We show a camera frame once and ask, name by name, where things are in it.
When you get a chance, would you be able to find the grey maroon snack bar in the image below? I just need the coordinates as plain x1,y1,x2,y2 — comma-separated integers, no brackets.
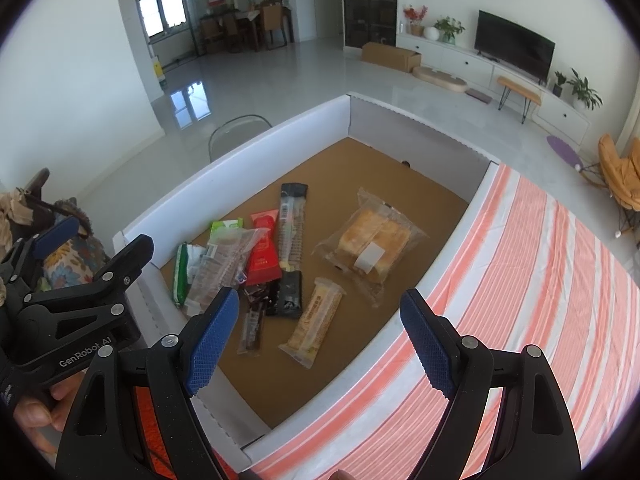
238,284,270,356

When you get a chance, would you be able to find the white blue triangular packet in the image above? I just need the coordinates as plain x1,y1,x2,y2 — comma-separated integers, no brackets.
171,243,206,308

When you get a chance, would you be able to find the brown cracker clear bag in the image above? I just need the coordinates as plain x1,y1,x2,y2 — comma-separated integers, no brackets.
184,228,260,318

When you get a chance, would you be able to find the red snack packet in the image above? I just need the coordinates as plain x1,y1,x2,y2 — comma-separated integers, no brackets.
245,209,282,286

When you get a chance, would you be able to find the bread loaf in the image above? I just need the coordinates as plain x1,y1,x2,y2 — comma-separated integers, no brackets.
314,188,428,307

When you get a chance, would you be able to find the yellow wafer bar pack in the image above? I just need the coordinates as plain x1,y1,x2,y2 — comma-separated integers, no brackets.
279,278,346,370

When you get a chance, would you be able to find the long yellow black biscuit pack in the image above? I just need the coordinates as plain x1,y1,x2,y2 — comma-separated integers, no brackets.
267,182,308,320

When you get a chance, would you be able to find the green snack packet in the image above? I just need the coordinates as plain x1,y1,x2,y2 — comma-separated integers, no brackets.
209,218,244,240

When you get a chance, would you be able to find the person's left hand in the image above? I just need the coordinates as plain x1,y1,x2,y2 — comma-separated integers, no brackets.
13,372,85,457

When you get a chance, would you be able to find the white cardboard box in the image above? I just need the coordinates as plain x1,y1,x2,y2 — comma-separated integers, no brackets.
113,94,499,479

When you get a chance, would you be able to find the striped orange white tablecloth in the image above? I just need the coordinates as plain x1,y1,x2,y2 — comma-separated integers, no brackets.
250,164,639,479

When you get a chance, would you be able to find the purple floor mat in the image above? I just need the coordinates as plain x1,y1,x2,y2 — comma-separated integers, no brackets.
547,136,582,171

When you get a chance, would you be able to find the orange lounge chair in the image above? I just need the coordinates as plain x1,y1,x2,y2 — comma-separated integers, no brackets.
575,133,640,238

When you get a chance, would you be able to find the round pet bed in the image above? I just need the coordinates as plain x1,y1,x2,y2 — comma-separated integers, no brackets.
411,66,469,93

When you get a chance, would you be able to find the white tv cabinet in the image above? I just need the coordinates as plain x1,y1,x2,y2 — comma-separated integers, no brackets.
396,34,590,146

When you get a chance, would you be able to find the small wooden bench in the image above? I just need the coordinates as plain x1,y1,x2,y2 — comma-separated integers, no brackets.
497,76,542,124

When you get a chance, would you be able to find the small dark potted plant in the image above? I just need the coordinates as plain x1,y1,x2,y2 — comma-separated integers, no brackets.
552,70,567,98

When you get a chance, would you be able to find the cardboard box on floor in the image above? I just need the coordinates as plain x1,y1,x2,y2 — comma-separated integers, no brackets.
361,42,421,73

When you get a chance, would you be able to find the green potted plant right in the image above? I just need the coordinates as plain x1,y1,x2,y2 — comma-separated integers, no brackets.
568,68,603,110

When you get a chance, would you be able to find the black television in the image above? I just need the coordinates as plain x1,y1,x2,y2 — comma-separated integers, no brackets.
474,10,555,81

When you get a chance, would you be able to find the white round vase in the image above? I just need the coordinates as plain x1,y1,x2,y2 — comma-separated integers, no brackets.
424,26,440,41

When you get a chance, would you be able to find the green plant in vase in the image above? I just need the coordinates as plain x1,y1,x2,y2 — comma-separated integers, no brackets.
434,16,465,44

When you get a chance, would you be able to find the red flower bouquet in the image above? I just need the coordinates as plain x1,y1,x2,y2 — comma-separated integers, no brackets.
402,6,428,37

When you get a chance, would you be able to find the black display cabinet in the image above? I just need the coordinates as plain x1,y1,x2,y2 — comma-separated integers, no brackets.
343,0,397,49

